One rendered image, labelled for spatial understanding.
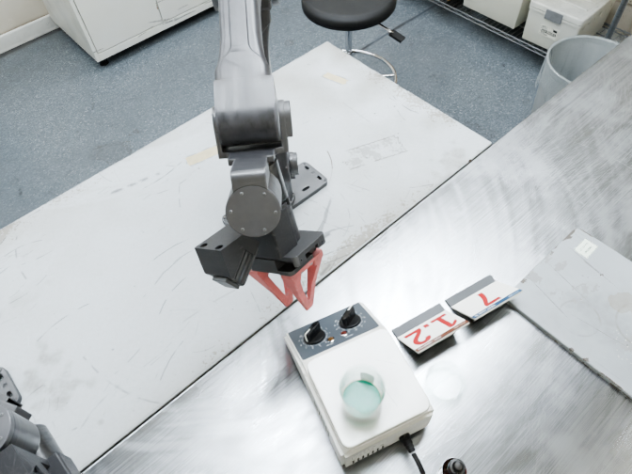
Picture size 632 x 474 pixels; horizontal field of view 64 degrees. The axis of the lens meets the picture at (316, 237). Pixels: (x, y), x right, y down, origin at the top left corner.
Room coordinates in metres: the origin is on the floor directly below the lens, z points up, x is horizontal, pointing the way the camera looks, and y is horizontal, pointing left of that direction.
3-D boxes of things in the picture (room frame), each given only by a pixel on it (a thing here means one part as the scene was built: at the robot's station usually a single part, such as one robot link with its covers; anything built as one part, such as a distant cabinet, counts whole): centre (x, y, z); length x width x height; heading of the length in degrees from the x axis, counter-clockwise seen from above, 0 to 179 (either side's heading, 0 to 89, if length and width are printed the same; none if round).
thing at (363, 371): (0.19, -0.04, 1.02); 0.06 x 0.05 x 0.08; 6
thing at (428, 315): (0.32, -0.16, 0.92); 0.09 x 0.06 x 0.04; 115
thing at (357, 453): (0.24, -0.04, 0.94); 0.22 x 0.13 x 0.08; 20
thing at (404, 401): (0.22, -0.05, 0.98); 0.12 x 0.12 x 0.01; 20
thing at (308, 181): (0.60, 0.07, 0.94); 0.20 x 0.07 x 0.08; 128
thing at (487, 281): (0.36, -0.25, 0.92); 0.09 x 0.06 x 0.04; 115
